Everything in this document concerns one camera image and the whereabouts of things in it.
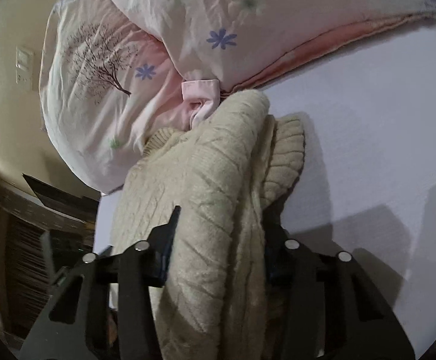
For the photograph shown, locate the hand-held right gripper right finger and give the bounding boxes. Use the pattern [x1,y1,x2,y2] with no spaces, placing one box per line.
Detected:
[262,202,417,360]

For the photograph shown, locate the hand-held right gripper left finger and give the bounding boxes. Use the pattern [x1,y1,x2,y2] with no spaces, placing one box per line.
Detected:
[18,205,182,360]

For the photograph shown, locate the cream knitted sweater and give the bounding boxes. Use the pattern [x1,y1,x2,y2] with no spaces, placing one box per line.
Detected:
[110,90,307,360]

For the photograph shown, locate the dark wooden furniture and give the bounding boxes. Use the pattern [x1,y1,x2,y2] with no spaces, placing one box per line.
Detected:
[0,172,102,340]

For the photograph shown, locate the white bed sheet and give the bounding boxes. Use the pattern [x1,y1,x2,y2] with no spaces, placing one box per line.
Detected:
[92,19,436,357]

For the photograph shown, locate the tree print pillow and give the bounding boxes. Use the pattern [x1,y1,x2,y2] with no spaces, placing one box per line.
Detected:
[38,0,189,193]

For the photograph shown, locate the pink floral quilt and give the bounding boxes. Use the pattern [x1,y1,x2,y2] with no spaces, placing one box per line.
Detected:
[58,0,436,130]

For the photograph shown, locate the white wall switch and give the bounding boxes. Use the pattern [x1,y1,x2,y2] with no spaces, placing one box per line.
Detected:
[14,45,35,91]

